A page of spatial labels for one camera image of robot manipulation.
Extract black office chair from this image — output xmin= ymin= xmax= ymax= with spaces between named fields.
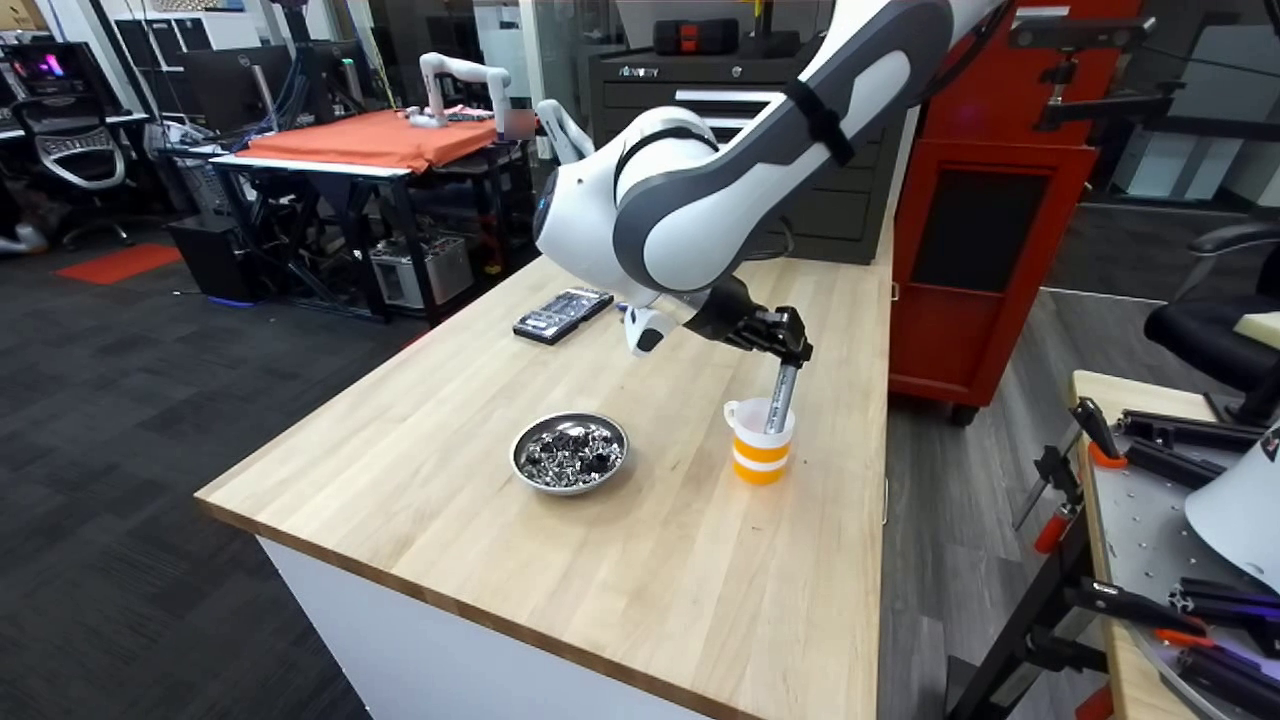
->
xmin=1139 ymin=219 xmax=1280 ymax=434

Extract wood edged side table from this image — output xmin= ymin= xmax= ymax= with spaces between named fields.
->
xmin=1065 ymin=370 xmax=1280 ymax=720

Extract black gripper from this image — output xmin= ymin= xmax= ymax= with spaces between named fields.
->
xmin=681 ymin=274 xmax=816 ymax=373

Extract round metal bowl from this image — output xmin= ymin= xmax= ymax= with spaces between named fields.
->
xmin=502 ymin=409 xmax=631 ymax=499

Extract black and grey marker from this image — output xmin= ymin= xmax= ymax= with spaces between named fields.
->
xmin=758 ymin=362 xmax=802 ymax=438

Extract orange handled clamp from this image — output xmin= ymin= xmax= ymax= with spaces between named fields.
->
xmin=1032 ymin=443 xmax=1086 ymax=562

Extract red tool cabinet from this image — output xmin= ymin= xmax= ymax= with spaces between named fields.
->
xmin=887 ymin=0 xmax=1152 ymax=418

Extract grey mesh office chair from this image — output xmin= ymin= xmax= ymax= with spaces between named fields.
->
xmin=14 ymin=98 xmax=137 ymax=254

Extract black flat keypad device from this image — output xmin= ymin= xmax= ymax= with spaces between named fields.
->
xmin=507 ymin=286 xmax=616 ymax=349

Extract computer monitor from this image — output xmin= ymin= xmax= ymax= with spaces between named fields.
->
xmin=0 ymin=36 xmax=125 ymax=117

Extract black clamp with orange pad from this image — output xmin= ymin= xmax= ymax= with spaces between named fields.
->
xmin=1069 ymin=393 xmax=1134 ymax=473

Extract black stand legs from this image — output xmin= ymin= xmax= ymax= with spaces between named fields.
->
xmin=946 ymin=504 xmax=1110 ymax=720

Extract white and orange cup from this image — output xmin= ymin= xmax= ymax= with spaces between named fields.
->
xmin=718 ymin=396 xmax=801 ymax=487

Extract orange topped workbench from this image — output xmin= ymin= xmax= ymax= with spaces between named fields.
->
xmin=212 ymin=110 xmax=545 ymax=324

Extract black box with red light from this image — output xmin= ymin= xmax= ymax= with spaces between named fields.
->
xmin=650 ymin=18 xmax=741 ymax=62

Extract black clamp bar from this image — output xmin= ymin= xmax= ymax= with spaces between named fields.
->
xmin=1065 ymin=573 xmax=1211 ymax=641
xmin=1152 ymin=626 xmax=1280 ymax=720
xmin=1114 ymin=409 xmax=1263 ymax=456
xmin=1124 ymin=438 xmax=1227 ymax=493
xmin=1169 ymin=573 xmax=1280 ymax=633

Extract black floor box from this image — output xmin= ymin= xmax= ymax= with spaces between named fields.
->
xmin=166 ymin=214 xmax=272 ymax=306

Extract dark grey drawer tool chest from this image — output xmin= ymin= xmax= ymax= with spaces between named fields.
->
xmin=588 ymin=43 xmax=918 ymax=268

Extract grey computer case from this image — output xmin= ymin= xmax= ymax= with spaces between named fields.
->
xmin=369 ymin=237 xmax=477 ymax=312

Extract red floor mat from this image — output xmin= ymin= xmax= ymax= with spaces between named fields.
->
xmin=53 ymin=241 xmax=189 ymax=294

